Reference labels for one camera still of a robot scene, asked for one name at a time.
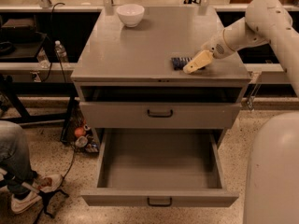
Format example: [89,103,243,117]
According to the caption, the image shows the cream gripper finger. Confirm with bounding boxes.
[183,50,213,74]

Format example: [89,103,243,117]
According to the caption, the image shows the white ceramic bowl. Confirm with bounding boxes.
[116,4,145,27]

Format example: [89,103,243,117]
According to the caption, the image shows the white sneaker front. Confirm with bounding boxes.
[34,174,63,193]

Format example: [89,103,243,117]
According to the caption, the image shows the black cable on floor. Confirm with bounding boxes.
[61,143,78,182]

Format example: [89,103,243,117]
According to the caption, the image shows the grey drawer cabinet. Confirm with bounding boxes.
[72,7,249,141]

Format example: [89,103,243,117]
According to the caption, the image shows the white sneaker rear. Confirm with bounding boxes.
[11,191,41,214]

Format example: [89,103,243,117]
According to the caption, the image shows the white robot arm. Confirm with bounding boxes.
[183,0,299,224]

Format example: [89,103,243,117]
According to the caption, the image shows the person leg in jeans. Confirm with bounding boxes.
[0,121,37,183]

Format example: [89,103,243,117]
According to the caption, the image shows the open grey lower drawer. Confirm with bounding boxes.
[81,129,238,207]

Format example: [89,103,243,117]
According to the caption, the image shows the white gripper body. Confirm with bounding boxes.
[201,29,234,59]

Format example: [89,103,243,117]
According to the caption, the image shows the white sneaker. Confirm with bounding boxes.
[34,174,63,193]
[11,191,41,214]

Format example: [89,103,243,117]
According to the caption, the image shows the clear plastic water bottle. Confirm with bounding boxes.
[54,40,69,64]

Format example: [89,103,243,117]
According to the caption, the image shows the closed grey upper drawer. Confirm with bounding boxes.
[79,102,240,129]

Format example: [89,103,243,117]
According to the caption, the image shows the pile of toy objects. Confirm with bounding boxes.
[74,120,99,153]

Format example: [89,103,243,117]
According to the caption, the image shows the black tripod stand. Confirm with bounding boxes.
[0,168,68,224]

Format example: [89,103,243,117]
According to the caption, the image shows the black side table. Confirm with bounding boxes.
[0,17,78,126]

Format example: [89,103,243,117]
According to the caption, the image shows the blue rxbar blueberry bar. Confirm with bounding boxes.
[171,57,204,71]

